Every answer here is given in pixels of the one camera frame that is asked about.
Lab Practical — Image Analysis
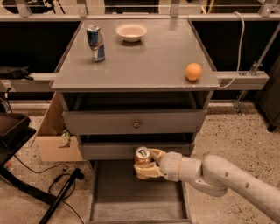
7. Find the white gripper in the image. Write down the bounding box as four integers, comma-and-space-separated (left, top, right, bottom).
134, 148, 183, 182

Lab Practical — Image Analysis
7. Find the orange soda can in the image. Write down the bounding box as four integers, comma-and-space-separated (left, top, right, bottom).
134, 146, 151, 179

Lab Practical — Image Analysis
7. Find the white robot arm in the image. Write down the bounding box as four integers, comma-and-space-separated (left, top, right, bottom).
134, 147, 280, 224

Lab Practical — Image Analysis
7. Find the grey top drawer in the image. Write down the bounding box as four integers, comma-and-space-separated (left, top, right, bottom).
63, 109, 207, 135

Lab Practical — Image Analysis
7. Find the grey open bottom drawer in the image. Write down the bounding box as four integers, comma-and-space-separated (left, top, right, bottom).
86, 160, 193, 224

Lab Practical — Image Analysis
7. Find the grey middle drawer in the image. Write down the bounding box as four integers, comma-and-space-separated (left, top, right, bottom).
79, 142, 195, 160

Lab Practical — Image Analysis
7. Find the grey drawer cabinet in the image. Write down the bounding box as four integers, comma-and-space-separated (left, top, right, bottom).
49, 17, 221, 170

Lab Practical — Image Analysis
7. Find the blue silver energy drink can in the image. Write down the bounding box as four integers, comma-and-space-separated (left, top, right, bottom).
87, 24, 105, 62

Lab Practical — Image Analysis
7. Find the orange fruit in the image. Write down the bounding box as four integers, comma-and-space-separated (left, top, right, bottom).
185, 63, 202, 81

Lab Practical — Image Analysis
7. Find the cardboard box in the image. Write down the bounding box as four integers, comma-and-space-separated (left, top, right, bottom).
35, 94, 83, 162

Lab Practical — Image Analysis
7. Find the white paper bowl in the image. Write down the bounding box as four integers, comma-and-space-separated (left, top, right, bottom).
116, 24, 147, 43

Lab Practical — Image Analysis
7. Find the black stand base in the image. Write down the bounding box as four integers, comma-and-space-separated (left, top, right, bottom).
0, 112, 86, 224

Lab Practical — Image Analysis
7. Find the black floor cable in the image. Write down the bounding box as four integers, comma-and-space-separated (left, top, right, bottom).
12, 153, 86, 224

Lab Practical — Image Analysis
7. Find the white hanging cable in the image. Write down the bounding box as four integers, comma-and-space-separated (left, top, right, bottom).
218, 10, 246, 89

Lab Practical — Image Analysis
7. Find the metal railing frame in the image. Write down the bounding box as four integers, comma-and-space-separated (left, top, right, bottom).
0, 0, 280, 21

